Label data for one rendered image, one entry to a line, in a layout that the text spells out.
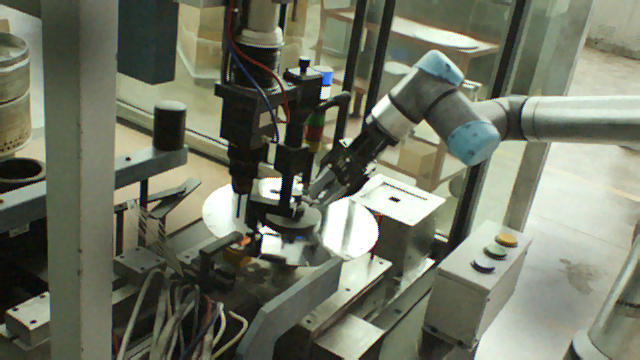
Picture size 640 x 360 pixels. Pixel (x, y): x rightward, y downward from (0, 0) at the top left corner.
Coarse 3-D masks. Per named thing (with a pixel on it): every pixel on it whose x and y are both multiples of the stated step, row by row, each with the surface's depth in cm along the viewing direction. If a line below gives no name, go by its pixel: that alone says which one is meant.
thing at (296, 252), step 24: (216, 192) 130; (264, 192) 133; (216, 216) 121; (240, 216) 122; (336, 216) 128; (360, 216) 130; (264, 240) 116; (288, 240) 117; (312, 240) 119; (336, 240) 120; (360, 240) 121; (288, 264) 110; (312, 264) 111
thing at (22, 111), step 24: (0, 48) 148; (24, 48) 148; (0, 72) 133; (24, 72) 140; (0, 96) 135; (24, 96) 143; (0, 120) 137; (24, 120) 144; (0, 144) 139; (24, 144) 146
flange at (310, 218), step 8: (304, 208) 124; (312, 208) 128; (272, 216) 122; (280, 216) 122; (296, 216) 123; (304, 216) 124; (312, 216) 125; (320, 216) 125; (272, 224) 121; (280, 224) 120; (288, 224) 120; (296, 224) 121; (304, 224) 121; (312, 224) 122
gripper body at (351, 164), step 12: (372, 120) 113; (372, 132) 111; (336, 144) 114; (348, 144) 115; (360, 144) 115; (372, 144) 114; (396, 144) 115; (336, 156) 116; (348, 156) 115; (360, 156) 114; (372, 156) 119; (336, 168) 115; (348, 168) 114; (360, 168) 113; (372, 168) 117; (348, 180) 114
